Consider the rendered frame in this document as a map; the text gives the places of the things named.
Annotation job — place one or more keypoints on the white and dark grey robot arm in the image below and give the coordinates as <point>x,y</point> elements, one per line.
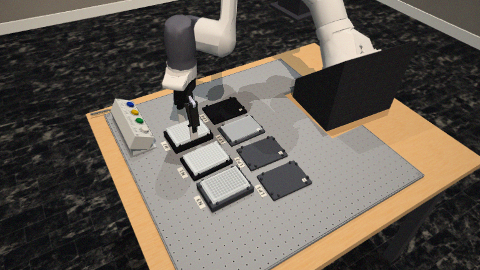
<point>183,35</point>

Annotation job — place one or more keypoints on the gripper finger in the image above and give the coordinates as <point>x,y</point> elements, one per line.
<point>192,115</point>
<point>181,112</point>

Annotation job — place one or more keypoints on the white button panel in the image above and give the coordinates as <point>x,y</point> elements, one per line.
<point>132,126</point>

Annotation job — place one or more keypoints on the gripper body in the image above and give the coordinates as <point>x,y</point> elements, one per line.
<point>188,91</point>

